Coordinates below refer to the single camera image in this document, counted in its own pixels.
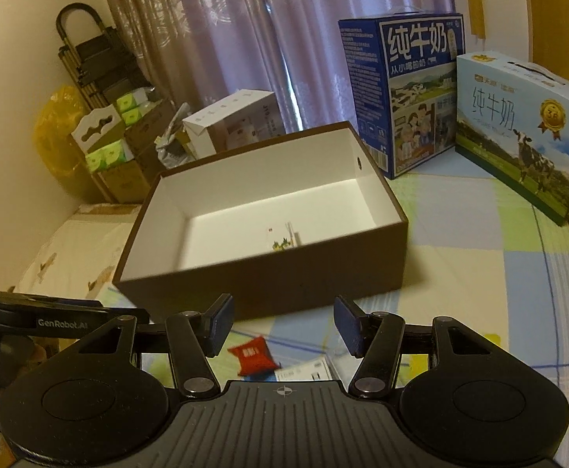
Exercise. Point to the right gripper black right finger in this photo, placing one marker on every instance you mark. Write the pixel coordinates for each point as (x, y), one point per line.
(375, 339)

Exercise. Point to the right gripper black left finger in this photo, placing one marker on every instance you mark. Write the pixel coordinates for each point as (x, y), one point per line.
(193, 337)

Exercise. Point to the red snack packet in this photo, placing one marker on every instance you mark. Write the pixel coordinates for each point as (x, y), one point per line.
(254, 358)

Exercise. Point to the white medicine box with barcode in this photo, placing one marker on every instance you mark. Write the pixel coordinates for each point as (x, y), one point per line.
(315, 369)

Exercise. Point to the white green medicine box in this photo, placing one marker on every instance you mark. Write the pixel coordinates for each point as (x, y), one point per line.
(282, 237)

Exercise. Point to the beige dog pattern blanket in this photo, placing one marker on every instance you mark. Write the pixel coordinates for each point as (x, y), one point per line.
(80, 258)

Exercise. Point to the checkered bed sheet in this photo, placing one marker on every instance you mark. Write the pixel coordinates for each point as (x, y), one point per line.
(476, 251)

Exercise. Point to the brown storage box white inside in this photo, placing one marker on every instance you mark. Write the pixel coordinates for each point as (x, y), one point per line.
(274, 224)

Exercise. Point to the bin with trash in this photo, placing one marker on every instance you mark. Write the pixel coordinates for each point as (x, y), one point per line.
(174, 147)

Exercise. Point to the cardboard box with tissue packs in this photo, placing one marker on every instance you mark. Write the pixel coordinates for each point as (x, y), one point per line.
(117, 143)

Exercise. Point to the white cardboard box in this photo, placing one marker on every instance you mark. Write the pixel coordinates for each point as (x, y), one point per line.
(242, 118)

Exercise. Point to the light blue milk carton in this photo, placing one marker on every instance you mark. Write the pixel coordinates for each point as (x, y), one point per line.
(513, 121)

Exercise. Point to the yellow plastic bag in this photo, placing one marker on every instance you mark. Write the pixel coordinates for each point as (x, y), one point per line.
(52, 138)

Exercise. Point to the dark blue milk carton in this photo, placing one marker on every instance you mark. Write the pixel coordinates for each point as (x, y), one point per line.
(403, 77)

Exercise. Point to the black folding cart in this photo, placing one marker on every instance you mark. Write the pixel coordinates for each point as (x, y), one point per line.
(102, 68)

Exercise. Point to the purple curtain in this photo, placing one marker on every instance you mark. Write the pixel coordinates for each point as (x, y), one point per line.
(198, 51)

